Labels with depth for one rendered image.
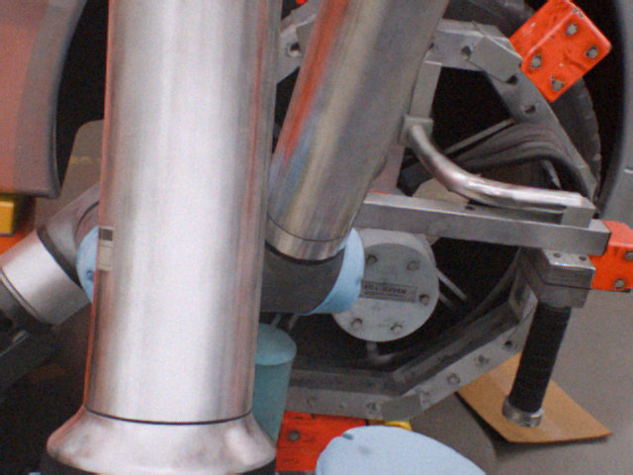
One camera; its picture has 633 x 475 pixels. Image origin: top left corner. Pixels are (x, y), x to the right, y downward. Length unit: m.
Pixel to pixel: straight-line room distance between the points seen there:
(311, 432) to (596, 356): 1.72
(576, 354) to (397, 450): 2.46
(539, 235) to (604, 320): 2.15
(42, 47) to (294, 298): 0.73
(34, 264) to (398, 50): 0.38
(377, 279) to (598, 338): 2.03
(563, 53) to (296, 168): 0.61
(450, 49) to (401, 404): 0.49
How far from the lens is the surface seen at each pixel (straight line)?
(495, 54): 1.26
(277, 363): 1.25
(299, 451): 1.47
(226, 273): 0.52
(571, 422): 2.73
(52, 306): 0.91
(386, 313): 1.21
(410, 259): 1.18
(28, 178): 1.53
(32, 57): 1.47
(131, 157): 0.52
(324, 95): 0.69
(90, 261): 0.78
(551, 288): 1.15
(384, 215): 1.10
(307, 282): 0.81
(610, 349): 3.14
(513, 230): 1.14
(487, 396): 2.71
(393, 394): 1.45
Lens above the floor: 1.39
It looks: 25 degrees down
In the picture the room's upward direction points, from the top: 12 degrees clockwise
